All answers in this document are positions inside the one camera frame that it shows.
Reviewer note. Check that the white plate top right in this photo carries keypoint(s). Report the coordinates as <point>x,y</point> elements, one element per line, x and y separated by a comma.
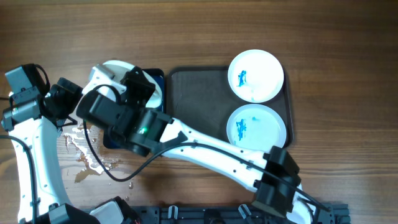
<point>255,76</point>

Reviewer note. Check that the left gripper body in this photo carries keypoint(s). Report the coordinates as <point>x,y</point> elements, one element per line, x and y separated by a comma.
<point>66,100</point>

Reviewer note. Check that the black tray with blue water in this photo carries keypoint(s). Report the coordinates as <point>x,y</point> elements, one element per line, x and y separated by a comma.
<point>158,75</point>

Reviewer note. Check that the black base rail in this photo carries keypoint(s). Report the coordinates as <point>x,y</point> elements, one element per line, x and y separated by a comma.
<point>338,214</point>

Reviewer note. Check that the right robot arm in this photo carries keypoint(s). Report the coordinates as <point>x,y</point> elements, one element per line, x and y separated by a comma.
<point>119,109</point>

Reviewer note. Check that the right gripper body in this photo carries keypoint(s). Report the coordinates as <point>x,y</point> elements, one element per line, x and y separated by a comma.
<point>139,91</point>

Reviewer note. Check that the dark brown serving tray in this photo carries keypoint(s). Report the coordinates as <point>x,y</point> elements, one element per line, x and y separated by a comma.
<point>201,98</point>

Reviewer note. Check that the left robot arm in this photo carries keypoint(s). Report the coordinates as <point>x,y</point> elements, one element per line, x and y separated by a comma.
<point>34,120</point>

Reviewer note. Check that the white plate bottom right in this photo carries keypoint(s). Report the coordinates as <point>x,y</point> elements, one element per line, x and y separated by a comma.
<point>256,127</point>

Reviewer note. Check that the white plate blue stain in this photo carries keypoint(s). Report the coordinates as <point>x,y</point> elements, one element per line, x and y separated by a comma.
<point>119,68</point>

